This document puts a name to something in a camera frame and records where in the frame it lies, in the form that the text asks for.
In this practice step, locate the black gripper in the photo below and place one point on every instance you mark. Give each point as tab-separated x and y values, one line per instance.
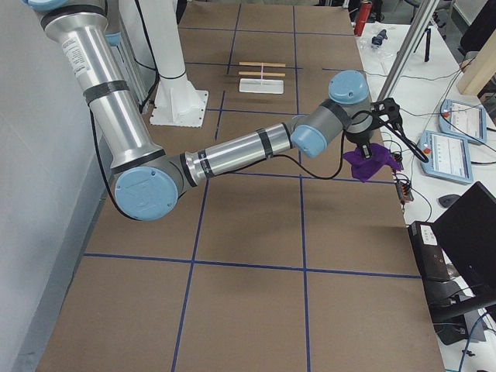
358	138

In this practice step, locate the purple towel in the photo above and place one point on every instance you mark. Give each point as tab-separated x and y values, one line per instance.
365	169

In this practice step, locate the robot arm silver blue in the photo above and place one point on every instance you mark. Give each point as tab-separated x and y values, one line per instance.
150	182

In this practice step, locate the white wooden towel rack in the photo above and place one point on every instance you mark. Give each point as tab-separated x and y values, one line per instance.
261	81

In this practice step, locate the near teach pendant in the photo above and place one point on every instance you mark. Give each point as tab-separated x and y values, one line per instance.
448	157

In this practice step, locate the teach pendant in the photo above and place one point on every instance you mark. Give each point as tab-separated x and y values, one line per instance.
461	119
448	157

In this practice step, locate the black computer mouse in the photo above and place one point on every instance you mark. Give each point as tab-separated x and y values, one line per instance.
446	201

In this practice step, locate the far teach pendant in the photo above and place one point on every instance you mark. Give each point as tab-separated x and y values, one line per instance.
461	119

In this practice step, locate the black monitor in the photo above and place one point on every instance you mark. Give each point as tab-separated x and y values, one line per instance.
466	233

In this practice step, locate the black computer box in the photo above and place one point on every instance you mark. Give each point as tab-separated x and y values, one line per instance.
428	253

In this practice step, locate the red bottle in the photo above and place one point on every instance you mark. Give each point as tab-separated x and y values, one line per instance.
362	17

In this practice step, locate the brown paper table cover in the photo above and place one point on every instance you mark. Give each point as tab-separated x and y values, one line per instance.
267	269

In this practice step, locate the aluminium frame post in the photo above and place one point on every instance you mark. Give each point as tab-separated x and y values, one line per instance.
414	34

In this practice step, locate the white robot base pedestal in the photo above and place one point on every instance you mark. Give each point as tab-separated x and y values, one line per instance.
177	102

